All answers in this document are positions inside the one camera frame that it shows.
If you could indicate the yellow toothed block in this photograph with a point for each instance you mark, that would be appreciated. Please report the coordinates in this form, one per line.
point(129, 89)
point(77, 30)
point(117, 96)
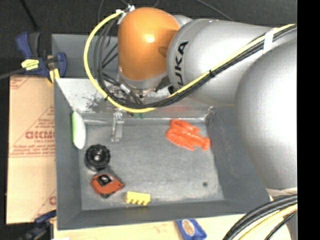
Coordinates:
point(137, 198)

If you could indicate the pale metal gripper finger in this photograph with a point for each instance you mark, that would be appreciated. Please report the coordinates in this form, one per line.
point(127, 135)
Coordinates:
point(120, 130)
point(114, 131)

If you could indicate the orange and black tape measure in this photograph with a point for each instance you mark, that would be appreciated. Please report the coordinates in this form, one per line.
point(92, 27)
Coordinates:
point(106, 184)

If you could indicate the white and green oval object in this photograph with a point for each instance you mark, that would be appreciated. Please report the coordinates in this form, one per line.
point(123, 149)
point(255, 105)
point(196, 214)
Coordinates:
point(79, 131)

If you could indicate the orange toy lobster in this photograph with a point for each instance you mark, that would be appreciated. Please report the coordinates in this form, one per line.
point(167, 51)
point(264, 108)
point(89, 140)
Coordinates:
point(186, 137)

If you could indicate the black cylinder on white bracket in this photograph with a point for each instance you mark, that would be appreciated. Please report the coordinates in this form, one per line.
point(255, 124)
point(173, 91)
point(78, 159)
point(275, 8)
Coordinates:
point(171, 89)

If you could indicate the grey metal bin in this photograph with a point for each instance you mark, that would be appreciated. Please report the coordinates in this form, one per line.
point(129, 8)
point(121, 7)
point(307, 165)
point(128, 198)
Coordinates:
point(160, 174)

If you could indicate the brown cardboard board, red print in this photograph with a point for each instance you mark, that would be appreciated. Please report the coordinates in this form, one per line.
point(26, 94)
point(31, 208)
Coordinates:
point(30, 124)

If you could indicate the black round knob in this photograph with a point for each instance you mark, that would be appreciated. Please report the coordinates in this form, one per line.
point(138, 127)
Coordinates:
point(97, 157)

